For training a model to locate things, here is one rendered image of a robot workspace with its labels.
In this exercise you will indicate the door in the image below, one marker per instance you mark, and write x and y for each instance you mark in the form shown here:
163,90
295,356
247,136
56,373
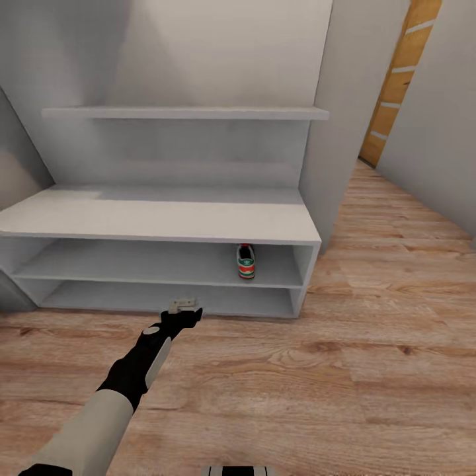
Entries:
414,34

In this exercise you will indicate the gym shoe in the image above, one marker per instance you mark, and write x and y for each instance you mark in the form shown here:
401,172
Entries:
246,260

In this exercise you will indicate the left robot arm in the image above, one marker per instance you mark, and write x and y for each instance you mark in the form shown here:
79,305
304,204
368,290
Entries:
87,444

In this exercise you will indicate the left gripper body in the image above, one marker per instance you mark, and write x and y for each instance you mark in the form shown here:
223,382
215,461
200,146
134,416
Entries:
184,319

